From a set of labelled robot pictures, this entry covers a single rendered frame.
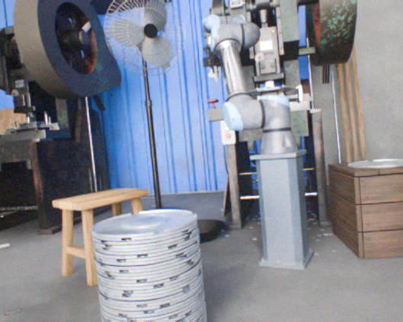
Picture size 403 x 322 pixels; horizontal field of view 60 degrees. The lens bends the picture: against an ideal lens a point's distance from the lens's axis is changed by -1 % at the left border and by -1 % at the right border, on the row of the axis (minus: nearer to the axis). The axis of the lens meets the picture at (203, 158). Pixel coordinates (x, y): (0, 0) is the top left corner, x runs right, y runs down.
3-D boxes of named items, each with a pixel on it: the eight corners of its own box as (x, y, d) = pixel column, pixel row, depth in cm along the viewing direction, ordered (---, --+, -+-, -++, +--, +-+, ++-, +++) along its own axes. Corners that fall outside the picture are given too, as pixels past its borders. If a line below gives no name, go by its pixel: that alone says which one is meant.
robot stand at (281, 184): (304, 270, 133) (295, 152, 130) (258, 265, 142) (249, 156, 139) (314, 254, 149) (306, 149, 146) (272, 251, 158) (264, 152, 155)
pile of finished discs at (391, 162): (435, 163, 138) (435, 162, 138) (361, 169, 141) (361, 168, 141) (401, 159, 166) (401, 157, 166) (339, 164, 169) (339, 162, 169)
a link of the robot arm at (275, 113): (296, 126, 137) (293, 91, 136) (263, 129, 136) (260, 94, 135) (285, 127, 149) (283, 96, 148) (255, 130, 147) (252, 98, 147)
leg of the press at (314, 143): (341, 226, 187) (329, 57, 182) (319, 227, 189) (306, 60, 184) (322, 196, 276) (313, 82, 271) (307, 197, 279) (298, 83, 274)
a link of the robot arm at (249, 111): (267, 118, 133) (241, 17, 157) (229, 122, 132) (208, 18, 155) (261, 134, 144) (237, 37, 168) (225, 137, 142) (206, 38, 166)
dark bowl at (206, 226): (222, 246, 171) (221, 232, 171) (164, 248, 178) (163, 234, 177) (231, 230, 200) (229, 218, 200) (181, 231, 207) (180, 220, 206)
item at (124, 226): (213, 224, 89) (213, 221, 89) (97, 246, 79) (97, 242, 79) (178, 208, 116) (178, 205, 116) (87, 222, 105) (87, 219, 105)
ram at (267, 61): (281, 71, 206) (276, 21, 204) (256, 74, 209) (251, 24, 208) (281, 76, 223) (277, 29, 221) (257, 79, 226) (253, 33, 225)
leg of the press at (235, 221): (242, 230, 198) (228, 70, 194) (222, 231, 201) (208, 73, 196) (254, 199, 288) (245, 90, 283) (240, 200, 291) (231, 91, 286)
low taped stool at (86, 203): (90, 287, 135) (80, 203, 133) (60, 276, 151) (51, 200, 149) (156, 260, 161) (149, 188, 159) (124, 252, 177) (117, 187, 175)
